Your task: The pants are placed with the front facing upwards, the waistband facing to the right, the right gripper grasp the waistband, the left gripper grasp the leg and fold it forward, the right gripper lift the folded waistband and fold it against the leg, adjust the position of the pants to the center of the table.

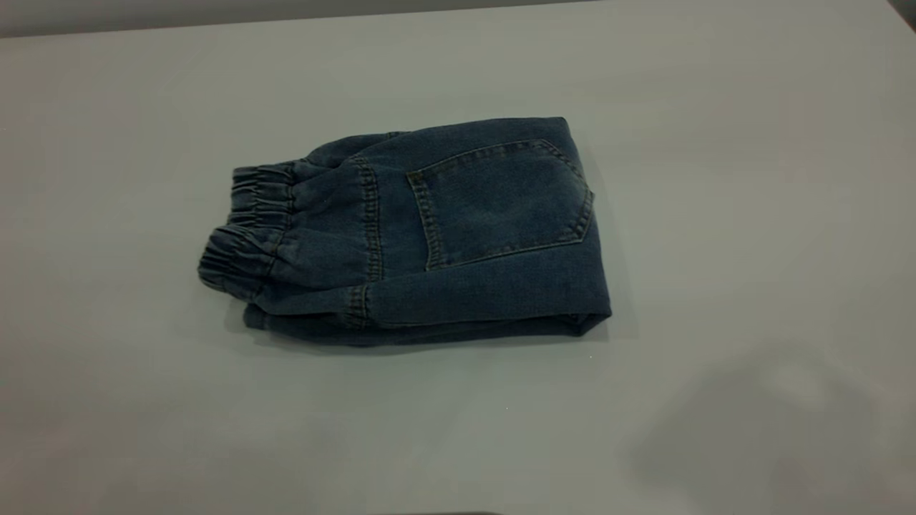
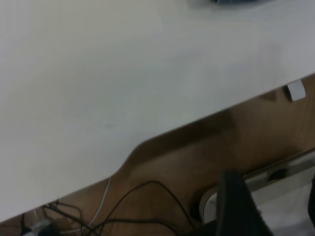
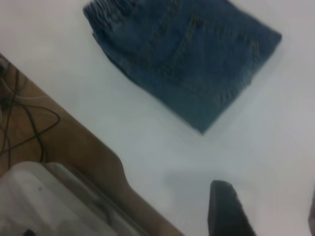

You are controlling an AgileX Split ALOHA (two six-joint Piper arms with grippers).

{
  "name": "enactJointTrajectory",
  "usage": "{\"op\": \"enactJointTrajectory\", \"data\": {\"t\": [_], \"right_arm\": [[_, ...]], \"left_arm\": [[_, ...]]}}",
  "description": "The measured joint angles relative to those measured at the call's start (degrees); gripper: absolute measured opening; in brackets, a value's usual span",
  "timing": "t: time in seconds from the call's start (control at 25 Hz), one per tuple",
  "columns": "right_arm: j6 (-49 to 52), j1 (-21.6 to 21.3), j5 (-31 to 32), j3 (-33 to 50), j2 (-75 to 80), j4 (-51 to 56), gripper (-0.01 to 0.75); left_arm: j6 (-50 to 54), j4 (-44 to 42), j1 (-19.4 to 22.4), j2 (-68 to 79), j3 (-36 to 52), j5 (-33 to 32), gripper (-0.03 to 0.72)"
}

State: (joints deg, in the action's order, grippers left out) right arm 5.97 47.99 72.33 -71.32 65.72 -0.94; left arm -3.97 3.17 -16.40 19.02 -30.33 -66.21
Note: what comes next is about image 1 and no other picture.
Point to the blue denim pants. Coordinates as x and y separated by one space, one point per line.
465 229

